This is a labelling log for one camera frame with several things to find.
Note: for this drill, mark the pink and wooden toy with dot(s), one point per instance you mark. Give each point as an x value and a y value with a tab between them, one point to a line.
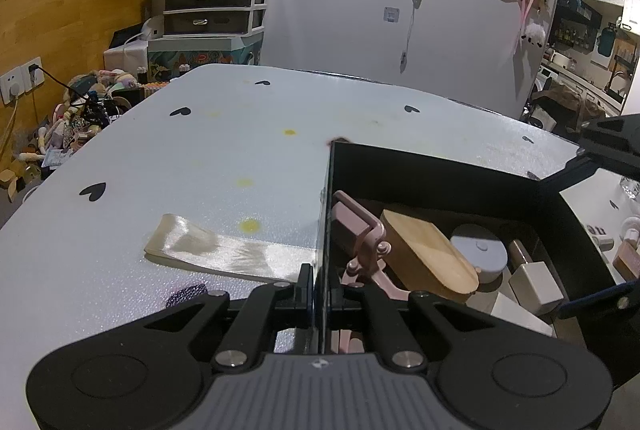
425	250

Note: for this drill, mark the white wall outlet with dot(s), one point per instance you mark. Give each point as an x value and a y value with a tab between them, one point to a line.
20	80

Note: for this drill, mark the dark glitter piece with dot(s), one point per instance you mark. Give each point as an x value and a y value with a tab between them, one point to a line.
186	295

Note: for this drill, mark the small white block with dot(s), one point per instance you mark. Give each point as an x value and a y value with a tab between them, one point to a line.
515	315

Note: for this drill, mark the white plush sheep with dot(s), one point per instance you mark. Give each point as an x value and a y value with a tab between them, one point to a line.
532	35

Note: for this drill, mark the cream satin ribbon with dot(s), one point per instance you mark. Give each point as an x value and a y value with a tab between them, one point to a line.
225	250

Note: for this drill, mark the white appliance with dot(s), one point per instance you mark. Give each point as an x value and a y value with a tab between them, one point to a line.
132	52

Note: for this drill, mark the white washing machine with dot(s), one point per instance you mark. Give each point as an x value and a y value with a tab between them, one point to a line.
546	77

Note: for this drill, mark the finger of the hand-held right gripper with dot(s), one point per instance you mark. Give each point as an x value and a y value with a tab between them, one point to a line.
600	300
612	140

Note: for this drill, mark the pink hanging sticks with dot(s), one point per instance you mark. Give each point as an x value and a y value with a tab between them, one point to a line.
529	0

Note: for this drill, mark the pile of plush toys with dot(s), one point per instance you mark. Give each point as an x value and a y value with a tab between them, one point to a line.
85	110

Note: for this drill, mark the white round suction hook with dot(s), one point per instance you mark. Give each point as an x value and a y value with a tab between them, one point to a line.
631	230

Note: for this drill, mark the black box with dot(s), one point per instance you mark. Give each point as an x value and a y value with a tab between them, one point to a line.
425	170

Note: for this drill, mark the grey wall socket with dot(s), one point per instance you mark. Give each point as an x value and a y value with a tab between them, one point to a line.
391	13

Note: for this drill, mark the round white tape measure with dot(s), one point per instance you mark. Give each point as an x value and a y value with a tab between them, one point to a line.
480	247

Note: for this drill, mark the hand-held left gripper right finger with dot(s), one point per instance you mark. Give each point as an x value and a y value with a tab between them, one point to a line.
345	297

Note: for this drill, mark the chair with brown cloth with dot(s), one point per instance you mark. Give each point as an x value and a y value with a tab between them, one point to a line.
565	102

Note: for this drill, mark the grey plastic tool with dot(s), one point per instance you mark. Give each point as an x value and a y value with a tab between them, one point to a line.
600	237

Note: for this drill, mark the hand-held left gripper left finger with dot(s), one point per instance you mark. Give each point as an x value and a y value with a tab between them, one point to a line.
302	290

